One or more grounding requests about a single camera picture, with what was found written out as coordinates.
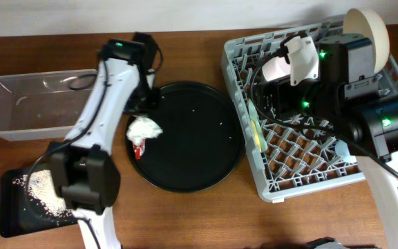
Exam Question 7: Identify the white tissue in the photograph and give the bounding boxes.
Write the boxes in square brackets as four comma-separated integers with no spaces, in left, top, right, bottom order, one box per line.
[126,116,163,145]

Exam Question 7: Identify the red snack wrapper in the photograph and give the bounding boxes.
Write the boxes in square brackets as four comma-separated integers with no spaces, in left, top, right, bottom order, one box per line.
[133,140,146,160]

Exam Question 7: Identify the light blue plastic spoon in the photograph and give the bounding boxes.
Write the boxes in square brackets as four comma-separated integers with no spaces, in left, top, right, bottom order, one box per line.
[247,99,268,152]

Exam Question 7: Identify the yellow plastic knife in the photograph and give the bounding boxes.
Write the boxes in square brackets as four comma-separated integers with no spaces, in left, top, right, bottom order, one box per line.
[251,120,262,151]

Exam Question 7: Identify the small pink bowl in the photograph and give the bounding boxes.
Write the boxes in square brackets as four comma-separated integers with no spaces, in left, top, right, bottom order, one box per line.
[261,57,291,81]

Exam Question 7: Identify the light blue cup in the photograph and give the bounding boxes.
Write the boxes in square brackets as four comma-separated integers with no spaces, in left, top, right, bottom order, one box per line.
[334,140,357,163]

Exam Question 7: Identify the large beige bowl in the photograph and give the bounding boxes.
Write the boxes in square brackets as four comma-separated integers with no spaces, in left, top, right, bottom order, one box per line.
[343,8,390,73]

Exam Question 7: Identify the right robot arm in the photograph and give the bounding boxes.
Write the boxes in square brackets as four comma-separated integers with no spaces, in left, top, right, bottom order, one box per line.
[250,33,398,248]

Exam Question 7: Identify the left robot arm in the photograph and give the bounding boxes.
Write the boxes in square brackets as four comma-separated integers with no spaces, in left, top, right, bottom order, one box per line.
[37,33,162,248]

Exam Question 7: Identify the grey dishwasher rack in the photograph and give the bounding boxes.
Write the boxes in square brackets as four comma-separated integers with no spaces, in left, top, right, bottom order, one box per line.
[222,20,398,202]

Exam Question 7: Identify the round black serving tray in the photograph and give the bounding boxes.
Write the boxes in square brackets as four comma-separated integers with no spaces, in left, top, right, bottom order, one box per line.
[124,81,244,192]

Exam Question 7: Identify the clear plastic bin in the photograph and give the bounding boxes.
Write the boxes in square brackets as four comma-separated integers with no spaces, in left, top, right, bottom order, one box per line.
[0,69,97,141]

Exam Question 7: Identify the spilled rice grains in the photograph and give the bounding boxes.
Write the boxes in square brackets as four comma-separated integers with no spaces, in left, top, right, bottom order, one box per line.
[27,169,72,219]

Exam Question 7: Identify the black rectangular tray bin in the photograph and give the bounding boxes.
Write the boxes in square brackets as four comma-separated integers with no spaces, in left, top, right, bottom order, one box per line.
[0,167,77,238]

